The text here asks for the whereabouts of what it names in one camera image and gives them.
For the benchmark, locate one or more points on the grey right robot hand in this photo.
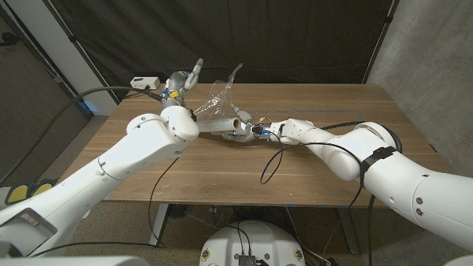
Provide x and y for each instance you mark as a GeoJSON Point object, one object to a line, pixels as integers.
{"type": "Point", "coordinates": [245, 133]}

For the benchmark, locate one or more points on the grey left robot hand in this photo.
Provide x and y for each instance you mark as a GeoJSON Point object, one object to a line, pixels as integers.
{"type": "Point", "coordinates": [179, 85]}

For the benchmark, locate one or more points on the plastic wrap roll tube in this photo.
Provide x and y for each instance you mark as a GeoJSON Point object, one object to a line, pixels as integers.
{"type": "Point", "coordinates": [218, 125]}

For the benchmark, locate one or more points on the clear plastic wrap sheet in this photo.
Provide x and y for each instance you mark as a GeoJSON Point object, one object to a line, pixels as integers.
{"type": "Point", "coordinates": [218, 98]}

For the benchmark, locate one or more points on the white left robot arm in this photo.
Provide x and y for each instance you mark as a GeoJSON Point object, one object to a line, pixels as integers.
{"type": "Point", "coordinates": [111, 166]}

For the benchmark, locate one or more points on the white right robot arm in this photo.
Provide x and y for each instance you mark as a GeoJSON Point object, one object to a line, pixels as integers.
{"type": "Point", "coordinates": [388, 166]}

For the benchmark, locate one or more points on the white power box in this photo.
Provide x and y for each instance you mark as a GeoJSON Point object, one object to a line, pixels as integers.
{"type": "Point", "coordinates": [145, 82]}

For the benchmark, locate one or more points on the black backdrop stand pole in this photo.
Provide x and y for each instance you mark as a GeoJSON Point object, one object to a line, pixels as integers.
{"type": "Point", "coordinates": [380, 40]}
{"type": "Point", "coordinates": [85, 55]}

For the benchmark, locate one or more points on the white robot torso base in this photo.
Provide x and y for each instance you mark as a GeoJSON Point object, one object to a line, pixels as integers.
{"type": "Point", "coordinates": [255, 240]}

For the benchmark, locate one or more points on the black backdrop curtain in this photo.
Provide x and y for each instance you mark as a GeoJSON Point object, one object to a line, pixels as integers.
{"type": "Point", "coordinates": [295, 37]}

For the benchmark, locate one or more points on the white table leg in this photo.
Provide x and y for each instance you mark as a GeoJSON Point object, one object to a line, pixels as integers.
{"type": "Point", "coordinates": [159, 225]}

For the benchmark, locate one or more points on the grey table leg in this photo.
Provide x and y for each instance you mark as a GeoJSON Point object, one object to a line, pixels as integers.
{"type": "Point", "coordinates": [349, 232]}

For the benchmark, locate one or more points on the yellow black foot pad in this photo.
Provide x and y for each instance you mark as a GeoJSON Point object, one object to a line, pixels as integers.
{"type": "Point", "coordinates": [16, 194]}
{"type": "Point", "coordinates": [42, 187]}

